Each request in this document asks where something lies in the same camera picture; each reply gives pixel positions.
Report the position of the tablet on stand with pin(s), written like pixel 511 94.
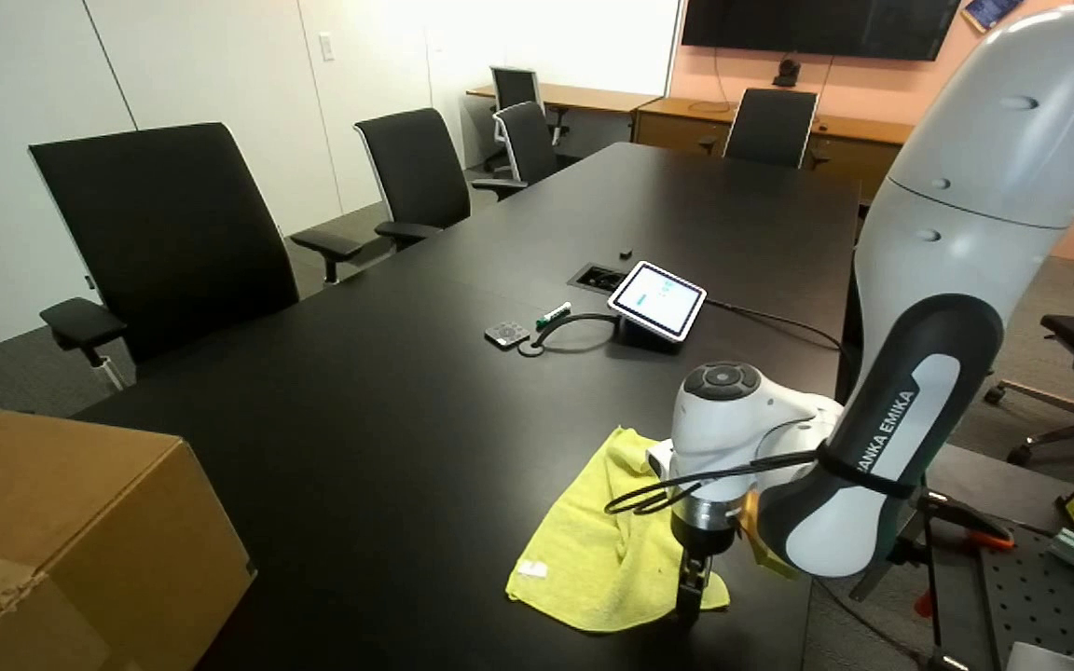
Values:
pixel 659 298

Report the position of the black webcam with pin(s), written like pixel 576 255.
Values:
pixel 787 71

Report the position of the yellow cloth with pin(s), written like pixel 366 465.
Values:
pixel 576 559

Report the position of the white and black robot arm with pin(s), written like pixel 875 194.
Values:
pixel 997 150

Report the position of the wooden side desk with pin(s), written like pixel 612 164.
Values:
pixel 599 99

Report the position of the black perforated plate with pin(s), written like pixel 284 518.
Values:
pixel 1046 607

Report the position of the blue wall picture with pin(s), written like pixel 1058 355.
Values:
pixel 987 8

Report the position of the thin black stand pole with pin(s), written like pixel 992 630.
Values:
pixel 930 607

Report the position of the cardboard box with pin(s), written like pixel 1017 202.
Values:
pixel 65 534

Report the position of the green marker pen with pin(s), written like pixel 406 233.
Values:
pixel 552 314

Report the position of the wall mounted black television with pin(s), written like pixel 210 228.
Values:
pixel 811 22

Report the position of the white light switch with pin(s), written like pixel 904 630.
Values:
pixel 325 47

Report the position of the wooden credenza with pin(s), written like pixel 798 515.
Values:
pixel 848 141

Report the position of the large black office chair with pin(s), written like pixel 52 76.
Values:
pixel 166 236

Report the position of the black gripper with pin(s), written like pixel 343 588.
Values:
pixel 704 547

